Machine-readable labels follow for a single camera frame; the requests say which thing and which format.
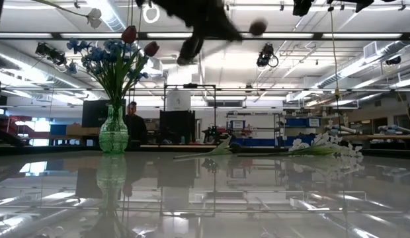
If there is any thin black frame stand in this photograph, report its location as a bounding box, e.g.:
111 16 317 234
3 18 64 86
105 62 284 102
163 83 218 148

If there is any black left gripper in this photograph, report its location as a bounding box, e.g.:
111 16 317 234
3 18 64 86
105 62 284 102
151 0 243 65

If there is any black spotlight cluster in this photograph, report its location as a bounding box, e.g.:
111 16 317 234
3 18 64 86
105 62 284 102
34 42 67 66

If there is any blue artificial flower bunch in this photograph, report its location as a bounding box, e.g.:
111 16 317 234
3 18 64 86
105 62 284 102
81 39 133 106
65 38 149 106

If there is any long rig light bar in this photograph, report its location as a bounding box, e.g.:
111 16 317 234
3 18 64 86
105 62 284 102
0 31 410 42

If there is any person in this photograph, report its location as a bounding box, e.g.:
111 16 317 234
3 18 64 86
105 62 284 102
124 100 148 150

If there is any yellow hanging cord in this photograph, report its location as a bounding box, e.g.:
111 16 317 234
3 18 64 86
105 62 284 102
327 5 342 125

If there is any red artificial tulip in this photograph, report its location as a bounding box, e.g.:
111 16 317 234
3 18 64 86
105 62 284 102
120 41 160 106
115 25 138 106

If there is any green glass vase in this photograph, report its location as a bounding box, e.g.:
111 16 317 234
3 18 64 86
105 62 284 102
98 104 129 153

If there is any white artificial flower bunch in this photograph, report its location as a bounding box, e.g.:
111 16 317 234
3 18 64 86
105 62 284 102
237 132 364 165
31 0 103 30

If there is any black monitor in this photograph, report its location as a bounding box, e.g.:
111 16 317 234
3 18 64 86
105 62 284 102
81 99 127 128

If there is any white cylinder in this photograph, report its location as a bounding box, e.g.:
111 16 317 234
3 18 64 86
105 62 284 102
166 91 192 112

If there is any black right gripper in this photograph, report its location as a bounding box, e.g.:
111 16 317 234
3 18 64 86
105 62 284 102
292 0 374 17

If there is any blue storage bin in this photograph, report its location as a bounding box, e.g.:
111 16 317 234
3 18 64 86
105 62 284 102
286 118 321 128

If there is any white cable loop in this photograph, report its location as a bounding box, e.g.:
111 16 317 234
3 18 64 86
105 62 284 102
142 3 161 24

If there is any black camera with looped cable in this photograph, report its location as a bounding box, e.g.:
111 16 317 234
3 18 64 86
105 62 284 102
256 42 280 69

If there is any small black robot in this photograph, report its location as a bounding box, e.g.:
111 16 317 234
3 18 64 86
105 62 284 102
203 124 223 143

